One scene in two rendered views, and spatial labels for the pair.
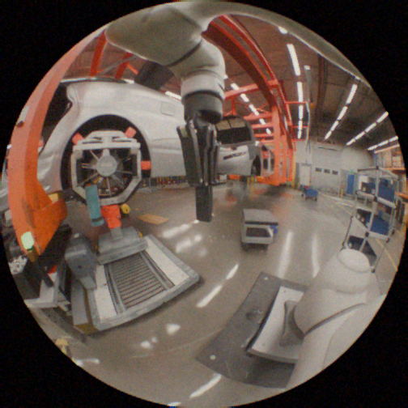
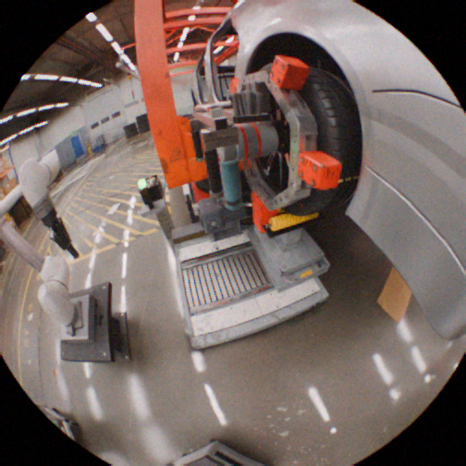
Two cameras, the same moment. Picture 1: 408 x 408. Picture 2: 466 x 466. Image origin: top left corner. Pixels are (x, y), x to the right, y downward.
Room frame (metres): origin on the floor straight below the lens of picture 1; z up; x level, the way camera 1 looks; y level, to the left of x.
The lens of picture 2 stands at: (0.96, 0.05, 1.03)
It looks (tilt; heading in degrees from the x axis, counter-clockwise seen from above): 44 degrees down; 124
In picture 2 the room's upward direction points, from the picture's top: 8 degrees counter-clockwise
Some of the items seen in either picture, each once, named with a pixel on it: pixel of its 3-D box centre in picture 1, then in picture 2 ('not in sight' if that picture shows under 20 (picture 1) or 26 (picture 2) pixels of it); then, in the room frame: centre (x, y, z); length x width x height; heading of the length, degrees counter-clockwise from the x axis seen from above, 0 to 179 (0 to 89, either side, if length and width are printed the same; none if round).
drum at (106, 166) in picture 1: (106, 167); (245, 141); (0.66, 0.66, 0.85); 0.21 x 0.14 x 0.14; 46
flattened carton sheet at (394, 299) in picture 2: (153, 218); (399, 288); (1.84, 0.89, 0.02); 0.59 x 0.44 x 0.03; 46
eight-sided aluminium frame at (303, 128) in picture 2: (106, 167); (263, 139); (0.71, 0.71, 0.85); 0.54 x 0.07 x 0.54; 136
